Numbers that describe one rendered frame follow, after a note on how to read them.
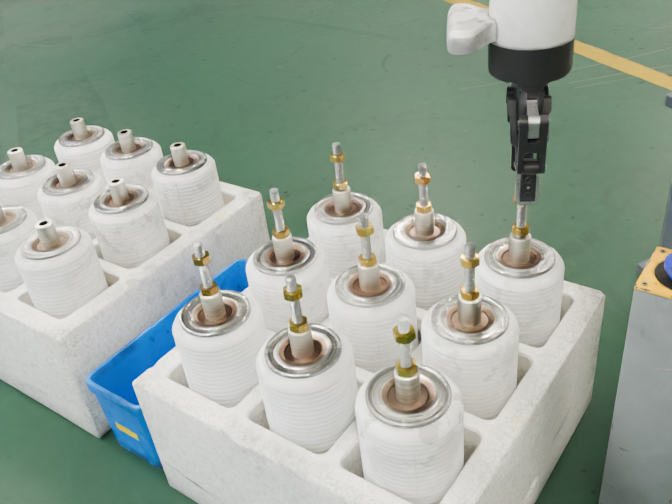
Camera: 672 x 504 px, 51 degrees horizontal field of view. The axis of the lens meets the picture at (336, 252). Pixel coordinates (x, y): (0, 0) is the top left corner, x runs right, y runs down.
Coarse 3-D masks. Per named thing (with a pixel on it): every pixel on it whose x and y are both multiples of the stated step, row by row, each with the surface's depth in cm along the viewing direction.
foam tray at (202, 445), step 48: (384, 240) 96; (576, 288) 84; (576, 336) 77; (144, 384) 78; (528, 384) 72; (576, 384) 82; (192, 432) 75; (240, 432) 71; (480, 432) 67; (528, 432) 70; (192, 480) 83; (240, 480) 74; (288, 480) 68; (336, 480) 65; (480, 480) 63; (528, 480) 75
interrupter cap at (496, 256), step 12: (504, 240) 80; (492, 252) 79; (504, 252) 79; (540, 252) 78; (552, 252) 77; (492, 264) 77; (504, 264) 77; (516, 264) 77; (528, 264) 77; (540, 264) 76; (552, 264) 76; (504, 276) 75; (516, 276) 75; (528, 276) 74
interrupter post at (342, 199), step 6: (348, 186) 89; (336, 192) 88; (342, 192) 88; (348, 192) 88; (336, 198) 88; (342, 198) 88; (348, 198) 88; (336, 204) 89; (342, 204) 88; (348, 204) 89; (336, 210) 90; (342, 210) 89; (348, 210) 89
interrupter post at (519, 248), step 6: (510, 234) 76; (528, 234) 76; (510, 240) 76; (516, 240) 75; (522, 240) 75; (528, 240) 75; (510, 246) 77; (516, 246) 76; (522, 246) 76; (528, 246) 76; (510, 252) 77; (516, 252) 76; (522, 252) 76; (528, 252) 76; (510, 258) 77; (516, 258) 77; (522, 258) 76; (528, 258) 77
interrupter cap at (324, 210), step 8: (352, 192) 93; (320, 200) 92; (328, 200) 92; (352, 200) 91; (360, 200) 91; (368, 200) 91; (320, 208) 90; (328, 208) 90; (352, 208) 90; (360, 208) 89; (368, 208) 89; (320, 216) 88; (328, 216) 88; (336, 216) 88; (344, 216) 88; (352, 216) 88; (336, 224) 87; (344, 224) 87
